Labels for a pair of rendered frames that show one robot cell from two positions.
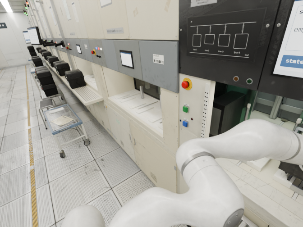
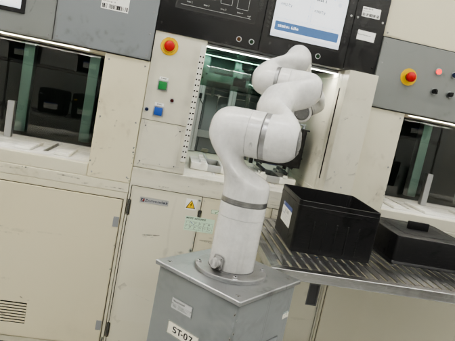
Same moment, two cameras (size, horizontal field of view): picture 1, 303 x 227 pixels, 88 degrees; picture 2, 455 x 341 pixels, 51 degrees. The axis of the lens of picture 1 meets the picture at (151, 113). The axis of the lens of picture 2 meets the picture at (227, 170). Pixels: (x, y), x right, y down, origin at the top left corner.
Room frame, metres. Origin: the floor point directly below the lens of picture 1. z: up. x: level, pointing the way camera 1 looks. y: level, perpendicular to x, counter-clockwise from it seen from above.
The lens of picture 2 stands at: (-0.28, 1.35, 1.20)
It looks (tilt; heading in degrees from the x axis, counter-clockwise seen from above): 8 degrees down; 295
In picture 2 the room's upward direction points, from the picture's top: 11 degrees clockwise
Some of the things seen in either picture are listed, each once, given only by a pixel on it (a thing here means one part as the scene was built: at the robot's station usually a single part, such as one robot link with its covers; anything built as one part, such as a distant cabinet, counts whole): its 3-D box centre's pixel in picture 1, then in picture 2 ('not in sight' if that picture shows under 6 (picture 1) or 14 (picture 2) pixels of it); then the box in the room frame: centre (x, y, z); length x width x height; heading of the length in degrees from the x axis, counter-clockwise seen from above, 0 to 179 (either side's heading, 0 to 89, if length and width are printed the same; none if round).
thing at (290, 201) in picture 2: not in sight; (323, 220); (0.10, -0.30, 0.85); 0.28 x 0.28 x 0.17; 32
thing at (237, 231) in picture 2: not in sight; (236, 236); (0.19, 0.22, 0.85); 0.19 x 0.19 x 0.18
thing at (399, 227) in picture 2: not in sight; (414, 239); (-0.19, -0.55, 0.83); 0.29 x 0.29 x 0.13; 32
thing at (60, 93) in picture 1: (53, 98); not in sight; (3.73, 2.39, 0.24); 0.94 x 0.53 x 0.48; 33
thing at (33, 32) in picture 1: (46, 38); not in sight; (3.12, 1.70, 1.59); 0.50 x 0.41 x 0.36; 124
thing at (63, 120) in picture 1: (61, 120); not in sight; (2.16, 1.39, 0.47); 0.31 x 0.23 x 0.02; 55
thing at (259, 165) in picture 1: (250, 151); (212, 164); (0.73, -0.60, 0.89); 0.22 x 0.21 x 0.04; 124
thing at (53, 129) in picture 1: (66, 126); not in sight; (2.32, 1.47, 0.24); 0.97 x 0.52 x 0.48; 36
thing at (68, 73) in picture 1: (75, 78); not in sight; (2.78, 1.28, 0.93); 0.30 x 0.28 x 0.26; 31
